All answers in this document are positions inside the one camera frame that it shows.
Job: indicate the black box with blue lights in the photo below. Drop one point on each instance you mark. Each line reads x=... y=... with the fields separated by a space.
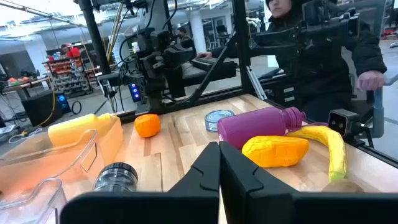
x=135 y=92

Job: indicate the wide flat tin can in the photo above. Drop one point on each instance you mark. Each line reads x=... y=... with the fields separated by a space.
x=214 y=119

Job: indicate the orange translucent bin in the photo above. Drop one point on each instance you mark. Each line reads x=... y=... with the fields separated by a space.
x=113 y=140

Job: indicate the yellow plastic bottle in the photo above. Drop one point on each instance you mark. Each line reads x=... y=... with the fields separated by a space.
x=77 y=129

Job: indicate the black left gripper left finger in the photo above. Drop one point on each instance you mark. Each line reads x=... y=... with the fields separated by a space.
x=155 y=208

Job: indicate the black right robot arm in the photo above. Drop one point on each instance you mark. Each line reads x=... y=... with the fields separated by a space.
x=155 y=90

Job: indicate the clear bottle with black cap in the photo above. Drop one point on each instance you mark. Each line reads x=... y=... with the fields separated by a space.
x=116 y=177

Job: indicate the storage shelf rack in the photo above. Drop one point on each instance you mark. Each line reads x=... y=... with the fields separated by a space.
x=66 y=76

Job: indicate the orange fruit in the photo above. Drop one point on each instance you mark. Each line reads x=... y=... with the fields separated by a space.
x=147 y=125

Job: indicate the person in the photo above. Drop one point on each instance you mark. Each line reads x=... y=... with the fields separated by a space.
x=73 y=51
x=317 y=68
x=183 y=34

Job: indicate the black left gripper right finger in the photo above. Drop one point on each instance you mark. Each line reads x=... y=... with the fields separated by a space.
x=280 y=208

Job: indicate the clear plastic bin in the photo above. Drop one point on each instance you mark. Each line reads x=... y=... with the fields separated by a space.
x=62 y=161
x=31 y=202

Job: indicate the blue-grey chair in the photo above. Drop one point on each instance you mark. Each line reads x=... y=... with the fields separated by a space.
x=377 y=105

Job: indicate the magenta plastic bottle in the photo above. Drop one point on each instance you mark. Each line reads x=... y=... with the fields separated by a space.
x=255 y=126

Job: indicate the black table-level camera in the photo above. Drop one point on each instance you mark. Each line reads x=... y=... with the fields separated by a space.
x=340 y=123

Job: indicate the black box speaker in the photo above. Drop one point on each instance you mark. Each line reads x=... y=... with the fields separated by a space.
x=40 y=107

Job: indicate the yellow banana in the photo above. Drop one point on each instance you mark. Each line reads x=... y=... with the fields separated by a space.
x=337 y=149

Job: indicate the brown kiwi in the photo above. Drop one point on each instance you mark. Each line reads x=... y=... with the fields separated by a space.
x=342 y=186

